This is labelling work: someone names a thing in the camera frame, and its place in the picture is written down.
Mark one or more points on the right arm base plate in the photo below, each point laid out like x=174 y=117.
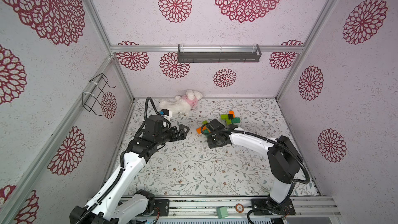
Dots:
x=263 y=206

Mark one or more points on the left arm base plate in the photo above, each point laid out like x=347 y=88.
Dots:
x=158 y=207

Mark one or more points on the white plush toy pink shirt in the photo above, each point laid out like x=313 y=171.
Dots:
x=182 y=104

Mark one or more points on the black wire wall basket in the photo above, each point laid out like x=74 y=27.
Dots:
x=100 y=100

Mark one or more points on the green box on rail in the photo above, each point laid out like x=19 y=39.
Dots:
x=222 y=212

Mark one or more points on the dark wall shelf rack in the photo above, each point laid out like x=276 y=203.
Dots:
x=252 y=56

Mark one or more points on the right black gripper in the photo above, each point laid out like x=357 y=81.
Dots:
x=210 y=127

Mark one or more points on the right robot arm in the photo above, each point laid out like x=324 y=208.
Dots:
x=285 y=162

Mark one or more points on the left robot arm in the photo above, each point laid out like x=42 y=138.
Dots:
x=105 y=206

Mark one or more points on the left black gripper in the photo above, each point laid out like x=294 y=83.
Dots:
x=181 y=135

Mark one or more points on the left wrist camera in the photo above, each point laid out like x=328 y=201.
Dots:
x=167 y=114

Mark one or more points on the round orange sticker disc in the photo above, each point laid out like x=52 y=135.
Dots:
x=239 y=208

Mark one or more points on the dark green lego brick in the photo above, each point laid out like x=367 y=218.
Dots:
x=235 y=120

